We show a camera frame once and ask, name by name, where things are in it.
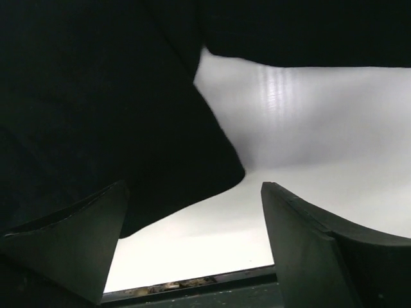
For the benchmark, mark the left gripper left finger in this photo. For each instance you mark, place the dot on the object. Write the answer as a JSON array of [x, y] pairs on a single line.
[[64, 258]]

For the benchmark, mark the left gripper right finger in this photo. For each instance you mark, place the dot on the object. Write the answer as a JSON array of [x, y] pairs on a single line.
[[323, 260]]

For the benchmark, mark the black t shirt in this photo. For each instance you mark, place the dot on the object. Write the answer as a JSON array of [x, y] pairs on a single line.
[[93, 92]]

